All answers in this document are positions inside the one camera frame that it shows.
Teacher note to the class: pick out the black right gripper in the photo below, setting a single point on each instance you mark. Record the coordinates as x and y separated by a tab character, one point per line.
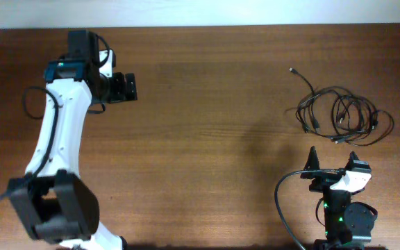
324	180

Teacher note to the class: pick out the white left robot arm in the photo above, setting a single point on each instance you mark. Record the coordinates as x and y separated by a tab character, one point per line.
51	201

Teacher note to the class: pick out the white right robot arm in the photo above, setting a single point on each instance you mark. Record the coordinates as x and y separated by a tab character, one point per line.
347	224

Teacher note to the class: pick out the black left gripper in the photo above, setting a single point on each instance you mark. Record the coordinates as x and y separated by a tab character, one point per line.
121	94

